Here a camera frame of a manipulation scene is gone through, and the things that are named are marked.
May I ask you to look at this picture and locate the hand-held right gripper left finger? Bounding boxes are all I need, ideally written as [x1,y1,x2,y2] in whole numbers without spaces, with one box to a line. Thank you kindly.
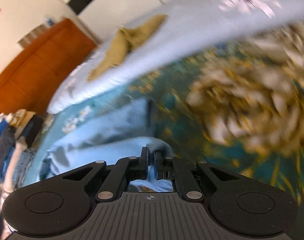
[63,147,149,203]

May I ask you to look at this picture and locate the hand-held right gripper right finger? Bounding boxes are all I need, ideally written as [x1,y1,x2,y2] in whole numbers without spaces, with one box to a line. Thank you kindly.
[154,150,239,202]

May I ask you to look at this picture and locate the blue pants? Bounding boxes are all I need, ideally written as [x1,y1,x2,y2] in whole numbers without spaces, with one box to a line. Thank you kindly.
[39,97,179,193]

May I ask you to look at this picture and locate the stack of folded clothes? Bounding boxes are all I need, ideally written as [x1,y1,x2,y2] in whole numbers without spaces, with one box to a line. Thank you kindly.
[0,109,54,195]

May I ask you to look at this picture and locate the teal floral blanket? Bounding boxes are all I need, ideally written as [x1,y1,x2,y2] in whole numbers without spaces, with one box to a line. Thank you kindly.
[29,22,304,210]

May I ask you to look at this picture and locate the mustard knitted garment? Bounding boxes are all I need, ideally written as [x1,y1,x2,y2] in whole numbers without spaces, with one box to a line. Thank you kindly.
[86,14,168,82]

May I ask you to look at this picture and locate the light blue floral quilt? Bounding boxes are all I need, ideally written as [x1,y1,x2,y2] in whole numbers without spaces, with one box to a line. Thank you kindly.
[46,0,304,114]

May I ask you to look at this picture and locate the wooden bed headboard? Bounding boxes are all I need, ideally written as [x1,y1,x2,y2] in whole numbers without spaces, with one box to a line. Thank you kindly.
[0,17,98,121]

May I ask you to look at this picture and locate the white wardrobe with black stripe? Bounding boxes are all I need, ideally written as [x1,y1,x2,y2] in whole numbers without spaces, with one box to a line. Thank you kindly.
[43,0,217,45]

